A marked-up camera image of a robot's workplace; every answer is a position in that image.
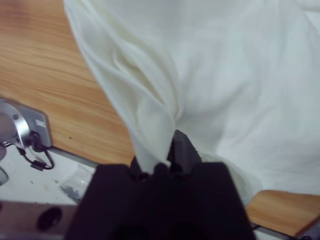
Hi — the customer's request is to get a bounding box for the clear plastic bag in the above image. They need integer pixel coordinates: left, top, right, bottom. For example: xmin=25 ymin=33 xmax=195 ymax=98
xmin=59 ymin=163 xmax=96 ymax=202

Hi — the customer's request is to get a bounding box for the white printed t-shirt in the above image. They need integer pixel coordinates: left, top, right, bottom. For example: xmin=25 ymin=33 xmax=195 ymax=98
xmin=63 ymin=0 xmax=320 ymax=209

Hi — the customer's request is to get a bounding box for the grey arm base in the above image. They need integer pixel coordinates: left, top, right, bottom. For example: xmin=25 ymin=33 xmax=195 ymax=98
xmin=0 ymin=97 xmax=54 ymax=151

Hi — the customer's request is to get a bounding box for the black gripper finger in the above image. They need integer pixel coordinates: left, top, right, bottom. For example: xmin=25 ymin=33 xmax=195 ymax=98
xmin=166 ymin=129 xmax=203 ymax=176
xmin=129 ymin=155 xmax=148 ymax=181

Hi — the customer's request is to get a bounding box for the black base cable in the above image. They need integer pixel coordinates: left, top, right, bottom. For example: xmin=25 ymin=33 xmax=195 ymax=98
xmin=17 ymin=133 xmax=55 ymax=171

